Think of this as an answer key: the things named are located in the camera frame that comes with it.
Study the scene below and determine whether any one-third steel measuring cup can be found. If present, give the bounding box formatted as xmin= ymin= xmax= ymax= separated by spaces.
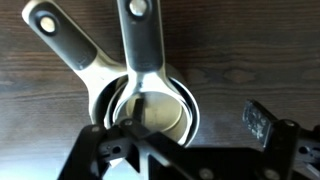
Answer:
xmin=111 ymin=0 xmax=189 ymax=144

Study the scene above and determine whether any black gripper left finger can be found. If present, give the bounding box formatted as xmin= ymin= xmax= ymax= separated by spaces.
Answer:
xmin=56 ymin=96 xmax=218 ymax=180

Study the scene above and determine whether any smallest steel measuring cup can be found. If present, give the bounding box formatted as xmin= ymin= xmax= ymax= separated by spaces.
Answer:
xmin=116 ymin=93 xmax=184 ymax=141

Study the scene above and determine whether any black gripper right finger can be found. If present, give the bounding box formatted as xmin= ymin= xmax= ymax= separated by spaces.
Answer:
xmin=242 ymin=99 xmax=320 ymax=180

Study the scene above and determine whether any large steel measuring cup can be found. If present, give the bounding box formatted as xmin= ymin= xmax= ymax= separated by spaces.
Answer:
xmin=21 ymin=0 xmax=201 ymax=148

